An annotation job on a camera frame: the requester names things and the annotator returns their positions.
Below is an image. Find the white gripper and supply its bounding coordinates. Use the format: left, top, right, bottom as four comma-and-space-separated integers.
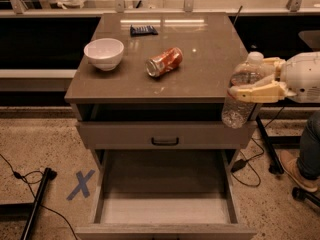
228, 52, 315, 103

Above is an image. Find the clear plastic water bottle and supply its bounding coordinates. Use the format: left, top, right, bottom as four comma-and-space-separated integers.
221, 52, 264, 129

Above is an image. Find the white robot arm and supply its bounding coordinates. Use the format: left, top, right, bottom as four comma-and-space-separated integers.
227, 52, 320, 103

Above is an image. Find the grey drawer cabinet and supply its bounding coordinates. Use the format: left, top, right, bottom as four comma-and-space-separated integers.
65, 13, 247, 163

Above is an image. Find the open lower grey drawer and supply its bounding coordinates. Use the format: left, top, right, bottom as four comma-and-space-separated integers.
76, 150, 256, 240

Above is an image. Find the tan shoe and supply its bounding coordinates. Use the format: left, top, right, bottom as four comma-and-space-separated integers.
279, 151, 318, 193

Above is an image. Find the black tripod leg right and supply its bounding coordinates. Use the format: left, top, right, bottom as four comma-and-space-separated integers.
256, 116, 284, 174

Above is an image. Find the black tripod leg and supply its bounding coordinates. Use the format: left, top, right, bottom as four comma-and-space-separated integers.
20, 168, 57, 240
256, 116, 284, 174

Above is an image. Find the blue jeans leg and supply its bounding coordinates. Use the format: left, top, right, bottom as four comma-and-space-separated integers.
297, 111, 320, 180

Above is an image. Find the crushed orange soda can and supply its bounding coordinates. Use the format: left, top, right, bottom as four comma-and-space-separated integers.
146, 47, 183, 78

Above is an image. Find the black chair caster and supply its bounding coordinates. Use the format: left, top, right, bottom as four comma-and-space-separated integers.
292, 187, 320, 207

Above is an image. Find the blue snack bar wrapper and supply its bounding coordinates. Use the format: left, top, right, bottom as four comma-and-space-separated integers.
130, 25, 158, 37

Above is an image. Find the white ceramic bowl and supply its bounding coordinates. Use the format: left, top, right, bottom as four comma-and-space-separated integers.
84, 38, 124, 71

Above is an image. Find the blue tape cross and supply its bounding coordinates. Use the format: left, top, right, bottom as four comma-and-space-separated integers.
67, 169, 95, 201

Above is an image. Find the black tripod leg left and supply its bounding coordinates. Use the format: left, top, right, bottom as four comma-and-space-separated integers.
20, 168, 57, 240

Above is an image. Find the upper grey drawer with handle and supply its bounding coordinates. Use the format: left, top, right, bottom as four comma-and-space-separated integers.
76, 121, 256, 150

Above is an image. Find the black cable left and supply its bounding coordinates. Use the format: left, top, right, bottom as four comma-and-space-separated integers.
0, 153, 80, 240

